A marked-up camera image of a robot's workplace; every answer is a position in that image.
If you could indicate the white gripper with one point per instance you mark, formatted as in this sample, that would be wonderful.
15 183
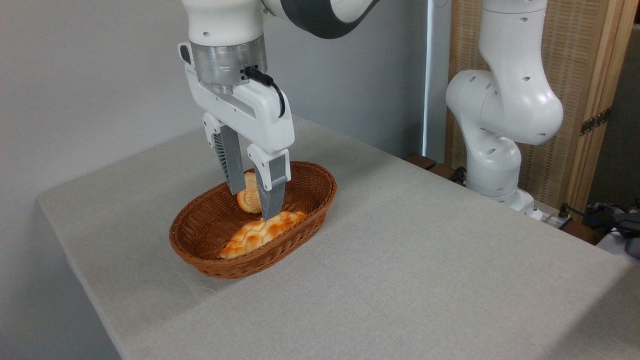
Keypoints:
260 115

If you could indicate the white power strip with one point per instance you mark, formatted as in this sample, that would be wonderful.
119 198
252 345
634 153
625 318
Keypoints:
552 219

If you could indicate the grey tablecloth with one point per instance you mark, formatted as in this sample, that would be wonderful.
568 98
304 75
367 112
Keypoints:
425 275

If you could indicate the wooden rattan folding screen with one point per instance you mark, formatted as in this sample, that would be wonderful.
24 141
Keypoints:
585 60

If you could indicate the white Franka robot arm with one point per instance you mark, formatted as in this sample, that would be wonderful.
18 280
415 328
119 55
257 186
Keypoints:
505 105

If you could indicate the dark brown wooden board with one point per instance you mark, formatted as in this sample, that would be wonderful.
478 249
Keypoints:
582 232

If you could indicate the round bread roll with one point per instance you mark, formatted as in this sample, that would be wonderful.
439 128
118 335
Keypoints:
247 199

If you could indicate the dark metal screen hinge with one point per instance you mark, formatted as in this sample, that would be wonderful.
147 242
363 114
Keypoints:
595 121

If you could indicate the long braided bread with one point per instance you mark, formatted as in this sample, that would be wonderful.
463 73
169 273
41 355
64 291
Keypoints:
255 235

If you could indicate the black and grey device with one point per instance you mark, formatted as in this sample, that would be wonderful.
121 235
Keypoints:
627 227

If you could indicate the brown wicker basket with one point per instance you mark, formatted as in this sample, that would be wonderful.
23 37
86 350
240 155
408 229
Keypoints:
200 235

